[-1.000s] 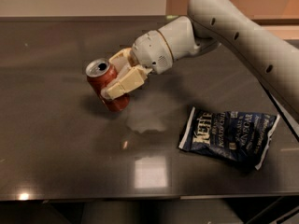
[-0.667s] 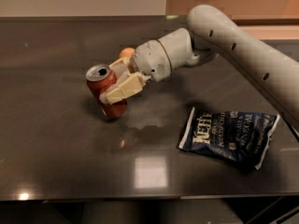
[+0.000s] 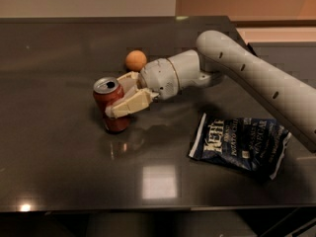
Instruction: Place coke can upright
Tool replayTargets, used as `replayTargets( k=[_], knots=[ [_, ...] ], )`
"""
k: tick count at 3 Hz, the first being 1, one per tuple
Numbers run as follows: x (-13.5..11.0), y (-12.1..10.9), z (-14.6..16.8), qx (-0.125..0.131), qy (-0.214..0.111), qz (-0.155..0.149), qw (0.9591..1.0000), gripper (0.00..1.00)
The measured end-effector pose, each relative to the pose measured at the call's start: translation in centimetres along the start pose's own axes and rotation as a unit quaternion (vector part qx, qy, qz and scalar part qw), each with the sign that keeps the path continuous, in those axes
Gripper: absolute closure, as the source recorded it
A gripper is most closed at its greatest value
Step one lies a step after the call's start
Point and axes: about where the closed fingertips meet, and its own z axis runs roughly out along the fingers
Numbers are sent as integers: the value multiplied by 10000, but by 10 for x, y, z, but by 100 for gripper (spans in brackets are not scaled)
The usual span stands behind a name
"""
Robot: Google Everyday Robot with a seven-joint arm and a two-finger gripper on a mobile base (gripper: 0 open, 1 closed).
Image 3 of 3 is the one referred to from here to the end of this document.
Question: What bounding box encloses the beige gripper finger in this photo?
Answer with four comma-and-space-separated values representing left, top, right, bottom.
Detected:
105, 88, 158, 119
118, 71, 139, 99

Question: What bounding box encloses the red coke can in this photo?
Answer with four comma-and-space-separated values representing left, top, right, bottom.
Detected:
93, 77, 130, 133

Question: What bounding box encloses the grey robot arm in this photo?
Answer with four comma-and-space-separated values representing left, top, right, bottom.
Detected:
105, 31, 316, 153

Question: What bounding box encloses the orange fruit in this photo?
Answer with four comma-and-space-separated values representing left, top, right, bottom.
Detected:
125, 50, 147, 72

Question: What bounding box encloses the blue potato chip bag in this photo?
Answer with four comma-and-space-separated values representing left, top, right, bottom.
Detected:
189, 114, 291, 180

